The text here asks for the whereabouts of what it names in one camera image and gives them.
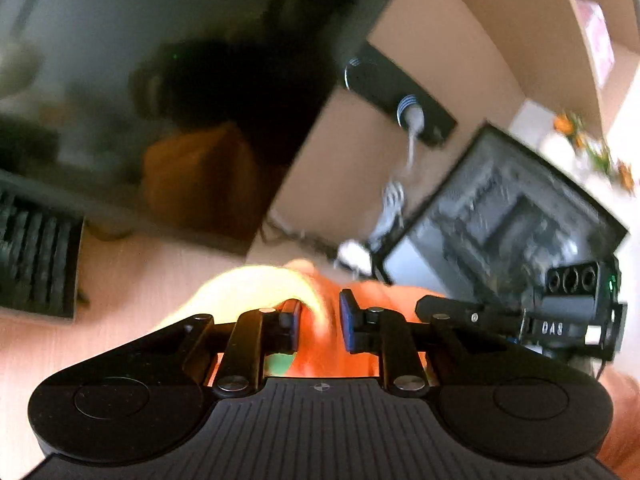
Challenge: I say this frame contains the black cables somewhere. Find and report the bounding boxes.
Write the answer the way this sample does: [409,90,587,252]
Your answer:
[260,210,351,261]

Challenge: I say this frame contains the orange artificial flowers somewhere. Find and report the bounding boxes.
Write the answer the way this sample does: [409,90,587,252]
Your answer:
[552,110,638,193]

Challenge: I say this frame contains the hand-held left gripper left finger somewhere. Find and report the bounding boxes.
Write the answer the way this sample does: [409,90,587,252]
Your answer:
[127,299,304,397]

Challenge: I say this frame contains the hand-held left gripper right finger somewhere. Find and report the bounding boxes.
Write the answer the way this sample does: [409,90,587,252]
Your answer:
[339,289,503,397]

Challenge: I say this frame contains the white glass-sided computer case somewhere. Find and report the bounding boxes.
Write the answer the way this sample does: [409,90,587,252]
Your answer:
[372,100,640,311]

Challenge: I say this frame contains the orange pumpkin costume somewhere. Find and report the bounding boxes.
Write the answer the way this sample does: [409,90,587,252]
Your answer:
[165,259,446,379]

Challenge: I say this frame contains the black wall socket strip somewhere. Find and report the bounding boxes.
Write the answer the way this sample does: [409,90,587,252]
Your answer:
[342,42,458,148]

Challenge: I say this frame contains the white power adapter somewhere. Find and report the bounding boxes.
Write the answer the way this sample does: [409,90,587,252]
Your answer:
[337,241,374,277]

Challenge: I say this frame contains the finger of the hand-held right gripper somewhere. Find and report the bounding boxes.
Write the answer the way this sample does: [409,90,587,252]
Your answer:
[415,294,527,337]

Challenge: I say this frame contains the black curved computer monitor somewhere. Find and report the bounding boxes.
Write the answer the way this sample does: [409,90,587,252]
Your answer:
[0,0,418,256]

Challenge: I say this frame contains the pink box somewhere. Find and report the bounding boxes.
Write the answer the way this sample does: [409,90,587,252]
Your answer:
[575,0,616,88]

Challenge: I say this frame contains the black mechanical keyboard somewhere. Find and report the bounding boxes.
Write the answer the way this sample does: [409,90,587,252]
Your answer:
[0,187,86,318]

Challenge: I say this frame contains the white power cable with plug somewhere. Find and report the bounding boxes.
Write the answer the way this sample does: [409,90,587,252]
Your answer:
[367,95,426,256]

